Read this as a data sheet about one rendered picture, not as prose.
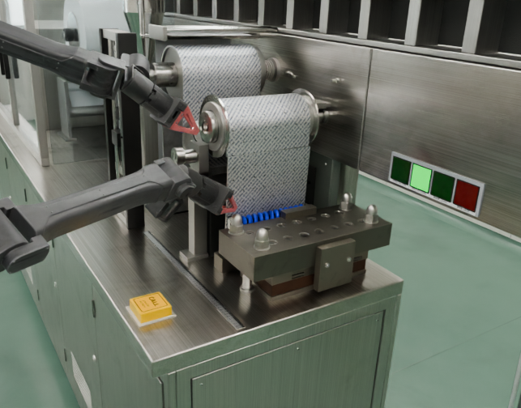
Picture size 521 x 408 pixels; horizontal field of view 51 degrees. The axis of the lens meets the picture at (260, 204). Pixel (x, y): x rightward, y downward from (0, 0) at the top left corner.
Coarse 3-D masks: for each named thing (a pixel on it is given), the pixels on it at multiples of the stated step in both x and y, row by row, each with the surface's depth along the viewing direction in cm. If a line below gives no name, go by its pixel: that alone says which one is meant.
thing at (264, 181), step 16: (240, 160) 127; (256, 160) 130; (272, 160) 132; (288, 160) 135; (304, 160) 138; (240, 176) 129; (256, 176) 131; (272, 176) 134; (288, 176) 137; (304, 176) 140; (240, 192) 131; (256, 192) 133; (272, 192) 136; (288, 192) 139; (304, 192) 142; (240, 208) 132; (256, 208) 135; (272, 208) 138
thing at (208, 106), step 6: (210, 102) 126; (306, 102) 136; (204, 108) 129; (210, 108) 127; (216, 108) 124; (216, 114) 125; (312, 114) 136; (222, 120) 123; (312, 120) 136; (222, 126) 123; (312, 126) 137; (222, 132) 124; (222, 138) 124; (210, 144) 130; (216, 144) 127; (216, 150) 128
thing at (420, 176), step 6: (414, 168) 120; (420, 168) 118; (426, 168) 117; (414, 174) 120; (420, 174) 119; (426, 174) 117; (414, 180) 120; (420, 180) 119; (426, 180) 117; (414, 186) 121; (420, 186) 119; (426, 186) 118
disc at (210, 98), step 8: (208, 96) 128; (216, 96) 125; (216, 104) 125; (200, 112) 133; (224, 112) 122; (224, 120) 123; (224, 128) 123; (224, 136) 124; (224, 144) 125; (216, 152) 129; (224, 152) 126
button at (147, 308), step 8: (144, 296) 118; (152, 296) 118; (160, 296) 118; (136, 304) 115; (144, 304) 115; (152, 304) 115; (160, 304) 115; (168, 304) 115; (136, 312) 114; (144, 312) 112; (152, 312) 113; (160, 312) 114; (168, 312) 115; (144, 320) 113; (152, 320) 114
